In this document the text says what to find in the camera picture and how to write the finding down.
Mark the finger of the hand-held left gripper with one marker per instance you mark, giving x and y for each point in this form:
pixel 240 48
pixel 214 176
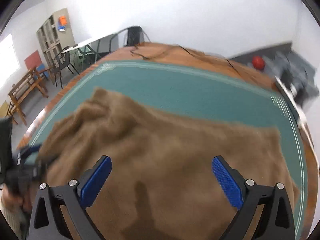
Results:
pixel 31 150
pixel 45 163

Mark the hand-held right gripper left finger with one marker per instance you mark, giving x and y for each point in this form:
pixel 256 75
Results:
pixel 96 182

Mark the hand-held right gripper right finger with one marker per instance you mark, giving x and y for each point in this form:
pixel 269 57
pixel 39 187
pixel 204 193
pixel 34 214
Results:
pixel 227 183

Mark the brown fleece garment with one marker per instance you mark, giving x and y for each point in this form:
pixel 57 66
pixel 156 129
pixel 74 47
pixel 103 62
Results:
pixel 162 150

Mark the person's left hand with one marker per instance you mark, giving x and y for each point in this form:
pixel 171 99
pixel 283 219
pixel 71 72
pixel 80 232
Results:
pixel 15 202

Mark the blue seat wooden chair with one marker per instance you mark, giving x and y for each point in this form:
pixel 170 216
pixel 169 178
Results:
pixel 41 72

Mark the red board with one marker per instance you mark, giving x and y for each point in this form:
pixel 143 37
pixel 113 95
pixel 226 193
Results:
pixel 33 58

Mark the bright window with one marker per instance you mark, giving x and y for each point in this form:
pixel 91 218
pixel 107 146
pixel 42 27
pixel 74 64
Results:
pixel 7 60

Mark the black plastic chair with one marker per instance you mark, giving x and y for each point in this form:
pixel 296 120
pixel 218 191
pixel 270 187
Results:
pixel 62 61

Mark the green table mat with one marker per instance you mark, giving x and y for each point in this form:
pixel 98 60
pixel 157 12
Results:
pixel 175 87

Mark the beige glass-door cabinet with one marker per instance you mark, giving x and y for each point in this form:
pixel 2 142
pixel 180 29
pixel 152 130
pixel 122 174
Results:
pixel 52 40

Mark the orange ball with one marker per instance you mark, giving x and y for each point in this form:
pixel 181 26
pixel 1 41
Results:
pixel 258 63

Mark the orange packet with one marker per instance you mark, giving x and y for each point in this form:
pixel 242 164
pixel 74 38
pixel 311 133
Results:
pixel 62 20

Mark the black metal mesh chair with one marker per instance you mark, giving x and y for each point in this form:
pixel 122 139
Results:
pixel 135 37

